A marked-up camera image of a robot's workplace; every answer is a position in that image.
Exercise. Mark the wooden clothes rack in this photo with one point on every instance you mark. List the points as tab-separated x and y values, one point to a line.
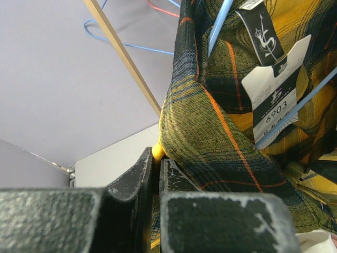
106	27

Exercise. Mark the pink hanger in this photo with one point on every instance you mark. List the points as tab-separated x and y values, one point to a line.
161	10

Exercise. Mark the blue hanger of plaid shirt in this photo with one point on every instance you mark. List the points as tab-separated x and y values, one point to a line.
218	29

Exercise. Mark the yellow plaid shirt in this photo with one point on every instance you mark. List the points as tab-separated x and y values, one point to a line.
206	123

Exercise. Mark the plaid shirt paper tag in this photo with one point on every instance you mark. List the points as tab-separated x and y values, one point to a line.
271	86

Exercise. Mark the white shirt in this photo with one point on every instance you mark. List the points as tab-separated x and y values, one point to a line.
317	241

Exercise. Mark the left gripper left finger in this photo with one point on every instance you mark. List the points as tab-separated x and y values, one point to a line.
114	218

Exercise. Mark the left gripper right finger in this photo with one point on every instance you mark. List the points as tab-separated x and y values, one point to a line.
192	220

